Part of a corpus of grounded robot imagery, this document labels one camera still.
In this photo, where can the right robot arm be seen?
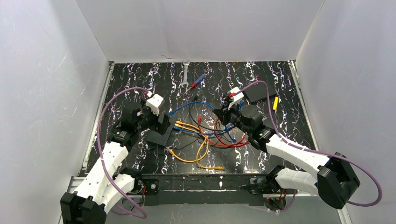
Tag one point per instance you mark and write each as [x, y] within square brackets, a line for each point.
[266, 139]

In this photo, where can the black network switch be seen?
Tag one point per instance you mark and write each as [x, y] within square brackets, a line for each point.
[154, 139]
[259, 92]

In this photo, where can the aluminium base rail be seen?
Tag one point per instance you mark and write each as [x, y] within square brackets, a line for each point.
[198, 187]

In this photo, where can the blue handled screwdriver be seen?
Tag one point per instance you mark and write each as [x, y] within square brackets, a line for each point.
[196, 82]

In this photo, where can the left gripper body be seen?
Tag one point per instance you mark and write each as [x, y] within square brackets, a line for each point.
[164, 123]

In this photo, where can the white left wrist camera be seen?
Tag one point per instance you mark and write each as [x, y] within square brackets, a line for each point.
[154, 102]

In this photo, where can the silver wrench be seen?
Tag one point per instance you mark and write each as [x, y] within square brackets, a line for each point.
[184, 82]

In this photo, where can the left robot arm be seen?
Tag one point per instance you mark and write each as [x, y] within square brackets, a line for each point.
[102, 189]

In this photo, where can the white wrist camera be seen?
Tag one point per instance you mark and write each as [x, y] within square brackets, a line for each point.
[154, 102]
[235, 95]

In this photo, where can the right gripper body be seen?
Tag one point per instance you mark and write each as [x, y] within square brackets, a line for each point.
[225, 112]

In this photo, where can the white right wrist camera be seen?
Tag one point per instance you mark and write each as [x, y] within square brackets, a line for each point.
[235, 95]

